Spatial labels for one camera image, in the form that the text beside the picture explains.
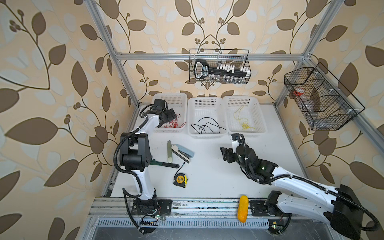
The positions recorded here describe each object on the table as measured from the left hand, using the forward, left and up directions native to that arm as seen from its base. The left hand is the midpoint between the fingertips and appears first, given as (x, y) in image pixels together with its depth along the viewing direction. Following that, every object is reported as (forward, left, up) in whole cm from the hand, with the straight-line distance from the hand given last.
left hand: (170, 115), depth 97 cm
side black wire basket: (-7, -81, +22) cm, 84 cm away
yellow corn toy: (-50, -42, -10) cm, 66 cm away
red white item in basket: (+2, -74, +21) cm, 76 cm away
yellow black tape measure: (-38, -10, -10) cm, 40 cm away
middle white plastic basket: (+18, -18, -11) cm, 28 cm away
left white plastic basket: (+23, -2, -10) cm, 25 cm away
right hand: (-24, -35, +2) cm, 42 cm away
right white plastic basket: (+14, -54, -14) cm, 58 cm away
